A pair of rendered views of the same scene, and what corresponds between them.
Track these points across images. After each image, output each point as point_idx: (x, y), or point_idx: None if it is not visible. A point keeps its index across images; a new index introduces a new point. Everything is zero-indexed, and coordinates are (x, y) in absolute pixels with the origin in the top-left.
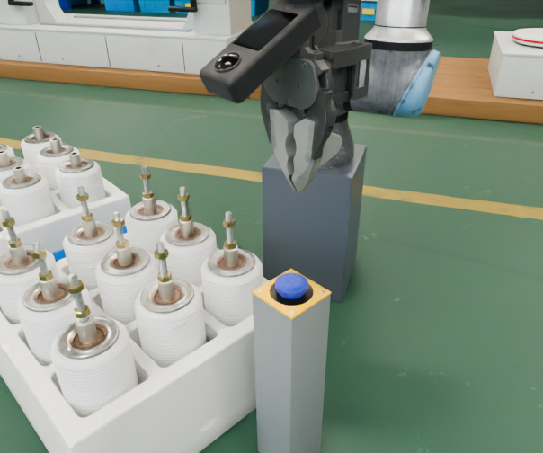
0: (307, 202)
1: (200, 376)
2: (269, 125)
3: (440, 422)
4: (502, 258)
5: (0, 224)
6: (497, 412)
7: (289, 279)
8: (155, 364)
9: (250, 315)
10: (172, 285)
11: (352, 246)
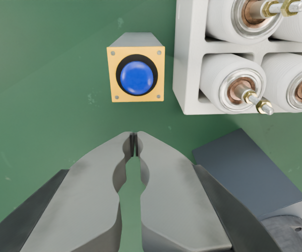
0: (246, 192)
1: (189, 6)
2: (214, 197)
3: (97, 121)
4: None
5: None
6: (84, 145)
7: (141, 79)
8: None
9: (201, 76)
10: (257, 12)
11: None
